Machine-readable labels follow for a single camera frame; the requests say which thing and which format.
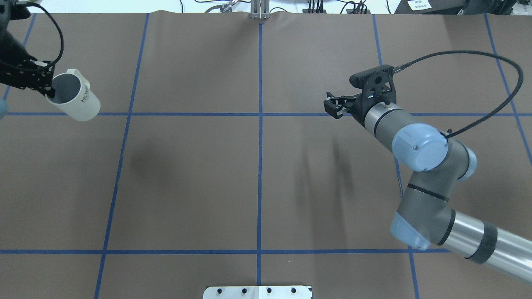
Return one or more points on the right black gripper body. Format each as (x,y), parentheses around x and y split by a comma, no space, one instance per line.
(360,109)

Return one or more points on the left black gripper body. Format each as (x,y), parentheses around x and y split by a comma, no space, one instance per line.
(13,53)

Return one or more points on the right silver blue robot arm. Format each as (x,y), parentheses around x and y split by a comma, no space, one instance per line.
(438,162)

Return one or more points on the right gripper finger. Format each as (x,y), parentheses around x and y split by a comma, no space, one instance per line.
(341,99)
(336,110)

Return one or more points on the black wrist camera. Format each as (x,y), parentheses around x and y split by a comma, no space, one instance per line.
(377,81)

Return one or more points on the black label box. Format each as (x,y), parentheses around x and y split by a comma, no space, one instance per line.
(429,7)

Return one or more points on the aluminium frame post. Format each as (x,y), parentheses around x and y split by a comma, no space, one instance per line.
(260,9)

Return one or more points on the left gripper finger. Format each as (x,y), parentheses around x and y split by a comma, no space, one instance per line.
(40,77)

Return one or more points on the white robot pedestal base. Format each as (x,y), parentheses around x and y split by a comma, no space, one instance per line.
(259,292)

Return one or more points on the white mug with handle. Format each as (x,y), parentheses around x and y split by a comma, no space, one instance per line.
(73,96)

